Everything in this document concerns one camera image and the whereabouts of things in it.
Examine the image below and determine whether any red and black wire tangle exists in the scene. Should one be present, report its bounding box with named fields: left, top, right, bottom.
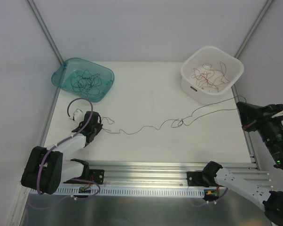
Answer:
left=101, top=95, right=247, bottom=136

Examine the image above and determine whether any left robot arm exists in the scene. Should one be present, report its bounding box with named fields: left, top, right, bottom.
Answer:
left=21, top=111, right=102, bottom=194

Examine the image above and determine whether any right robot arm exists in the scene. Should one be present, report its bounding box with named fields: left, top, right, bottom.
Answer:
left=202, top=102, right=283, bottom=226

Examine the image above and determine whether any teal transparent plastic tray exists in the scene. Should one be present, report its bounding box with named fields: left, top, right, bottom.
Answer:
left=51, top=57, right=115, bottom=103

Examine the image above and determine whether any white plastic basket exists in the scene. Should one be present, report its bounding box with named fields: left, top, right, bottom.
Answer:
left=180, top=46, right=244, bottom=105

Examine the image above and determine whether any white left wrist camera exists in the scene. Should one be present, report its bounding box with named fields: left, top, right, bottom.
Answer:
left=70, top=109, right=84, bottom=121

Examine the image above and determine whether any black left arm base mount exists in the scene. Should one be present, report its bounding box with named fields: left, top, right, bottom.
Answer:
left=61, top=159, right=105, bottom=185

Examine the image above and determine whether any aluminium frame rail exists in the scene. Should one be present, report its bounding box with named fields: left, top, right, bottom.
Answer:
left=20, top=162, right=274, bottom=189

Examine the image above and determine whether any white slotted cable duct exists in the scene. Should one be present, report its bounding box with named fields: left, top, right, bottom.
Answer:
left=30, top=185, right=205, bottom=198

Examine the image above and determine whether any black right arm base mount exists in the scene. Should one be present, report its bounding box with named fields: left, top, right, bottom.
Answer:
left=186, top=161, right=223, bottom=187

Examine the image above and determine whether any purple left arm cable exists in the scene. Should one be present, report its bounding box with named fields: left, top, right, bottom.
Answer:
left=37, top=97, right=94, bottom=195

